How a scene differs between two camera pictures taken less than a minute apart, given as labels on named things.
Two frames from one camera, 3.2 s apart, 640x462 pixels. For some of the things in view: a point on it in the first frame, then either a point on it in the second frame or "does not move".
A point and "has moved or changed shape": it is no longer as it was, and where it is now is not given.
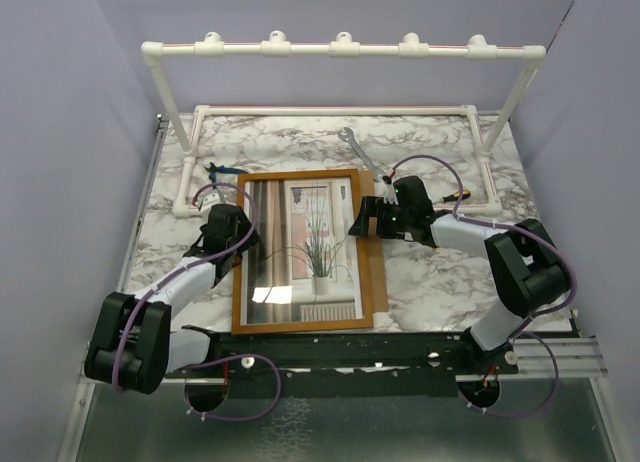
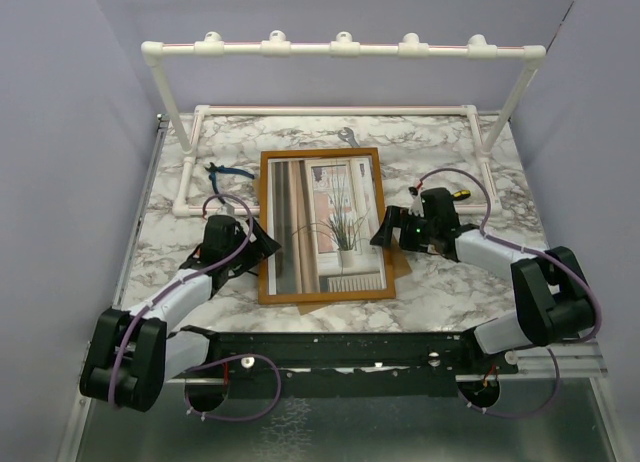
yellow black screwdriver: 455,196 does not move
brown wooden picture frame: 239,324 -> 264,298
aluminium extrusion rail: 577,358 does not move
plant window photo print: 306,266 has moved or changed shape
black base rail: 340,364 does not move
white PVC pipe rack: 343,45 does not move
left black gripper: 245,227 -> 259,249
